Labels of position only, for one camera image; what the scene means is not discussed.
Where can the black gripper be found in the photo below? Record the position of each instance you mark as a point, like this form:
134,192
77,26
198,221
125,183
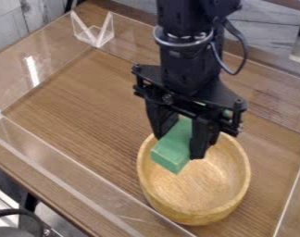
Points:
182,86

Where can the green rectangular block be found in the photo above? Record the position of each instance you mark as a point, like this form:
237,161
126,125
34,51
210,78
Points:
172,149

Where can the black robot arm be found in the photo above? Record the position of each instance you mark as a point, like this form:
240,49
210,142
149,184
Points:
182,17

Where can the brown wooden bowl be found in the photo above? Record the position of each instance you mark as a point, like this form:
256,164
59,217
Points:
205,192

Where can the clear acrylic tray walls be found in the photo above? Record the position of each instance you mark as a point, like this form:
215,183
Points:
73,125

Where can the black table leg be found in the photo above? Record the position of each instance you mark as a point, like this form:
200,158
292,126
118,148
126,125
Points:
30,202

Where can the black metal bracket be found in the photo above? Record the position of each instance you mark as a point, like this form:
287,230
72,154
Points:
42,230

